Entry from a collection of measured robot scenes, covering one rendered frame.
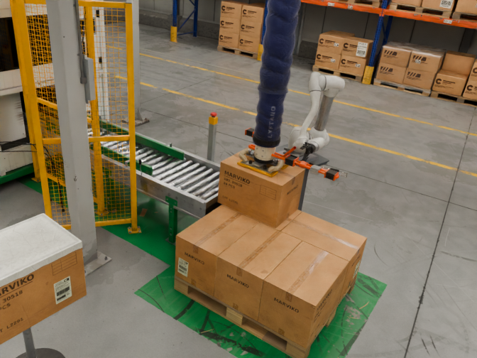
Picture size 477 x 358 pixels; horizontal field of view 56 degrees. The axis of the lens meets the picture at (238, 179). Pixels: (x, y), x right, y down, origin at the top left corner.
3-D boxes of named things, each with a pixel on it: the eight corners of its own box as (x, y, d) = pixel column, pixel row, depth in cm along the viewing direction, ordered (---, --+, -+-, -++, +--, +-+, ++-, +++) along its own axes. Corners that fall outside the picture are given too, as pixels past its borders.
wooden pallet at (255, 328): (174, 288, 369) (174, 275, 362) (240, 235, 445) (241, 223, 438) (302, 364, 314) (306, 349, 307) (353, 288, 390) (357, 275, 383)
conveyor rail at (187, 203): (37, 144, 493) (35, 128, 484) (42, 143, 497) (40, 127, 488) (201, 221, 388) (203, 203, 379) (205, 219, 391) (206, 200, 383)
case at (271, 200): (217, 202, 392) (220, 161, 373) (242, 186, 422) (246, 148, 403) (275, 228, 364) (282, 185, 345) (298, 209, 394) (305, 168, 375)
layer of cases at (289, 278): (174, 275, 362) (175, 235, 344) (241, 223, 438) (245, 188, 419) (305, 349, 308) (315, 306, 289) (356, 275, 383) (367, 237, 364)
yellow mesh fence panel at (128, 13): (45, 243, 406) (9, -3, 308) (45, 236, 415) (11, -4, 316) (141, 232, 434) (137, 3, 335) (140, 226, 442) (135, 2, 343)
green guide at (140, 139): (79, 118, 529) (78, 111, 525) (86, 116, 537) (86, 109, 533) (182, 160, 456) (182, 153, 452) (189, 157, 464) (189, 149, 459)
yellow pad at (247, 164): (236, 164, 371) (237, 158, 368) (243, 160, 378) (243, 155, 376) (272, 177, 355) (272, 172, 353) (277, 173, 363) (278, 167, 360)
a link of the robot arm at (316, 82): (311, 89, 389) (326, 89, 391) (311, 69, 391) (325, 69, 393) (306, 94, 401) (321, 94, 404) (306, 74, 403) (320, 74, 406)
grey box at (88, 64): (72, 94, 331) (69, 54, 317) (78, 93, 335) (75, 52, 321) (90, 101, 322) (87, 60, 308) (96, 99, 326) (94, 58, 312)
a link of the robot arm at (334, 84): (303, 141, 449) (324, 141, 453) (306, 150, 437) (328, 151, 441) (321, 72, 400) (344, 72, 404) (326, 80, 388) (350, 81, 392)
